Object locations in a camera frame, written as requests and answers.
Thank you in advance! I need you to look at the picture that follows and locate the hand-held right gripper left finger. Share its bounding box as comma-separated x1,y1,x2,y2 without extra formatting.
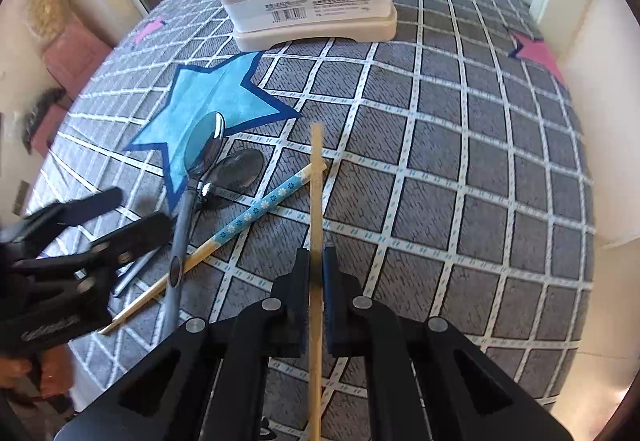
52,247,313,441

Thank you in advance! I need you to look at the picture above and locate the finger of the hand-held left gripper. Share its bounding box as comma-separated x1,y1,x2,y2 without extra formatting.
20,187,125,242
80,212,173,273

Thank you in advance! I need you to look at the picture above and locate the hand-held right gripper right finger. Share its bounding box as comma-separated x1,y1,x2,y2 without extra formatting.
322,245,573,441

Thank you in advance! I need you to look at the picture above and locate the bamboo chopstick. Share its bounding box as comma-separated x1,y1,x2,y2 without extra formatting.
308,122,328,441

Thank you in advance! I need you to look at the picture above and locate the blue floral chopstick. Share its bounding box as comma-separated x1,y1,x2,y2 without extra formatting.
97,162,328,336

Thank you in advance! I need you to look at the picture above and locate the shiny grey handled spoon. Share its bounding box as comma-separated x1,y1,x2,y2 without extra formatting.
160,111,227,339

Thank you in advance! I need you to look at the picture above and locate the dark translucent spoon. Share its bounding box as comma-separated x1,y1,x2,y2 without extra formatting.
112,150,266,298

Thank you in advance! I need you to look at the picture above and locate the person's left hand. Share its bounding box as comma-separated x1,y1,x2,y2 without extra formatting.
0,346,76,399

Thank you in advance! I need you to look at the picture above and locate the low pink stool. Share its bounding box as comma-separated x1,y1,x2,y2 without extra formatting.
30,106,68,157

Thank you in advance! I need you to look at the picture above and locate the black plastic bag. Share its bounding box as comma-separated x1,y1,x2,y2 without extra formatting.
22,88,66,132

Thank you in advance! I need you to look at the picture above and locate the stack of pink stools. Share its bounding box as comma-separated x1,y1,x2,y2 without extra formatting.
42,16,113,99

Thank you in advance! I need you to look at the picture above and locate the bag of yellow balls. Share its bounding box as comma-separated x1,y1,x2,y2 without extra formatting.
27,0,68,47

